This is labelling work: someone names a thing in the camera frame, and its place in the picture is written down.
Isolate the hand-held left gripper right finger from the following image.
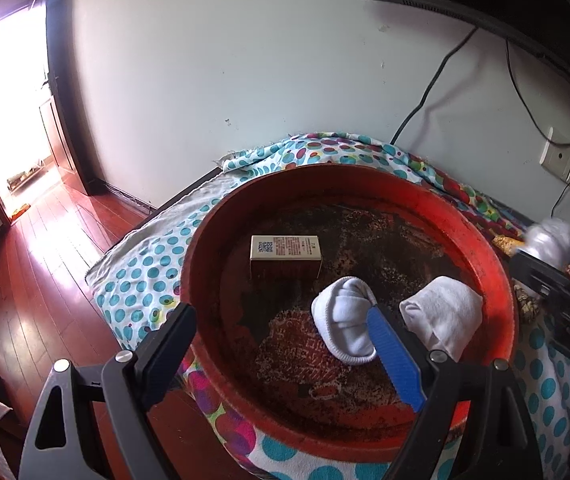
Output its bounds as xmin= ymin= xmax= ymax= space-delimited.
xmin=367 ymin=305 xmax=546 ymax=480

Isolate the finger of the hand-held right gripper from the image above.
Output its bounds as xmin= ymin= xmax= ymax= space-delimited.
xmin=509 ymin=241 xmax=570 ymax=311

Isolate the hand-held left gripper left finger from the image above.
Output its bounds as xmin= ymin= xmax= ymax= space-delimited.
xmin=18 ymin=302 xmax=197 ymax=480

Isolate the clear plastic bag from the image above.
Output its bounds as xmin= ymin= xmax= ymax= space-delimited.
xmin=524 ymin=217 xmax=570 ymax=267

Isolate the white sock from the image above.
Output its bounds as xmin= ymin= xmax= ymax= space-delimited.
xmin=399 ymin=276 xmax=484 ymax=363
xmin=311 ymin=276 xmax=380 ymax=367

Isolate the red round tray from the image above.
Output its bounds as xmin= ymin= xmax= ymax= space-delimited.
xmin=179 ymin=162 xmax=520 ymax=463

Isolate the small yellow box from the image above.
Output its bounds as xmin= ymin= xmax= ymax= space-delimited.
xmin=249 ymin=234 xmax=324 ymax=281

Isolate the brown snack packet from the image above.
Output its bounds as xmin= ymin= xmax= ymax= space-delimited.
xmin=514 ymin=285 xmax=542 ymax=325

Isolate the polka dot cloth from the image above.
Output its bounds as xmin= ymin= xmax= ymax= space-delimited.
xmin=85 ymin=132 xmax=570 ymax=480

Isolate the dark wooden door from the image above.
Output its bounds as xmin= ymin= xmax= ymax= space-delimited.
xmin=45 ymin=0 xmax=106 ymax=196

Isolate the thin charger cable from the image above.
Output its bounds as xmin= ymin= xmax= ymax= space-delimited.
xmin=550 ymin=179 xmax=570 ymax=221

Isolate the thin black cable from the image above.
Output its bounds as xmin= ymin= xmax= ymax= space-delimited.
xmin=505 ymin=39 xmax=553 ymax=142

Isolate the thick black power cable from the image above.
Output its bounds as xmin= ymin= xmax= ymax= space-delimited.
xmin=389 ymin=26 xmax=480 ymax=147

